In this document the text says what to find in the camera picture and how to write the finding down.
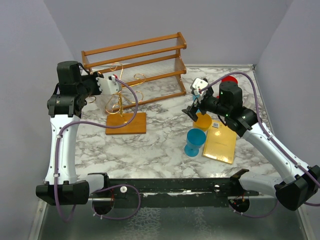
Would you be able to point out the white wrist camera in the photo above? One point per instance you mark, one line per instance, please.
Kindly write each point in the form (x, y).
(196, 88)
(109, 86)

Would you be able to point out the gold wire wine glass rack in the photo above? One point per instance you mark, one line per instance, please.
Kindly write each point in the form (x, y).
(120, 122)

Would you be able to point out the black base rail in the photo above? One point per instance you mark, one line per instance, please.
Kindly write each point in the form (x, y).
(170, 193)

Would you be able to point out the blue goblet front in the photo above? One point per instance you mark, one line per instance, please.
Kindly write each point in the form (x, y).
(195, 139)

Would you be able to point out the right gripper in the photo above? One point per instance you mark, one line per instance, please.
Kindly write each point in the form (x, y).
(191, 111)

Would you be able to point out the yellow goblet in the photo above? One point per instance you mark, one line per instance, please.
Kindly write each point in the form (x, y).
(204, 122)

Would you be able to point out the wooden two-tier shelf rack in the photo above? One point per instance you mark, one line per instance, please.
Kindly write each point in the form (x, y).
(140, 62)

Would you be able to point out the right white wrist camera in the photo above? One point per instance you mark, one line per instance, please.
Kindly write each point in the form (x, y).
(196, 88)

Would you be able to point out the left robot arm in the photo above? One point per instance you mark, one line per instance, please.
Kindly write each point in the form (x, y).
(61, 184)

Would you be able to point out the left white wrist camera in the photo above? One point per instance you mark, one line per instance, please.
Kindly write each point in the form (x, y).
(109, 86)

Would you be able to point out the clear wine glass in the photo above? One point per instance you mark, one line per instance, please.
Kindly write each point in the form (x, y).
(104, 103)

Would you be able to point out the red goblet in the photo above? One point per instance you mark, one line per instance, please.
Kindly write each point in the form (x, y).
(230, 80)

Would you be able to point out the yellow padded envelope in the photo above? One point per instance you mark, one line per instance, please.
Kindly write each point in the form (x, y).
(220, 143)

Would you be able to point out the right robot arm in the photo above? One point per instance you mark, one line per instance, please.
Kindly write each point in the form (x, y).
(297, 181)

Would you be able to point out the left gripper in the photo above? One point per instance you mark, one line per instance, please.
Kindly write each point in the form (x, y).
(93, 76)

